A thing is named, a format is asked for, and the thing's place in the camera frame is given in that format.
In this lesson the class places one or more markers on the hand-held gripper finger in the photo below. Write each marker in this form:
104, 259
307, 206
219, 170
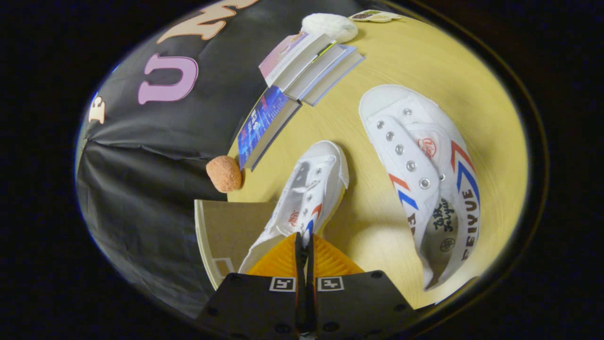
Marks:
310, 257
300, 255

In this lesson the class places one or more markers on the white striped canvas shoe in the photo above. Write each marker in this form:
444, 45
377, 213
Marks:
406, 132
311, 189

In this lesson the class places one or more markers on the beige storage box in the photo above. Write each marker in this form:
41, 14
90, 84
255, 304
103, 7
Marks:
231, 226

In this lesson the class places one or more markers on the orange sponge ball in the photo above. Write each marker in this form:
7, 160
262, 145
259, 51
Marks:
224, 173

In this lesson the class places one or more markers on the blue cover book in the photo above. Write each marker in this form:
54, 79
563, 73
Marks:
259, 125

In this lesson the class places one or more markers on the black backdrop cloth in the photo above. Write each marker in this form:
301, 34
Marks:
141, 189

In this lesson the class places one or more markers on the grey-blue cover book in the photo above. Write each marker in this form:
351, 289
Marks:
337, 78

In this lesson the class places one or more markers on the thick white paged book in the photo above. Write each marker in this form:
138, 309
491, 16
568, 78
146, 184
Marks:
321, 66

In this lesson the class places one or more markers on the pink cover book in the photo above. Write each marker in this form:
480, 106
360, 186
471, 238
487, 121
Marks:
283, 52

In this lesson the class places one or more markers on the white fluffy ball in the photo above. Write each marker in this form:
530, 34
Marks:
330, 26

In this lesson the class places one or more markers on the white divided dish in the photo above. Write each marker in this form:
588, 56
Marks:
375, 16

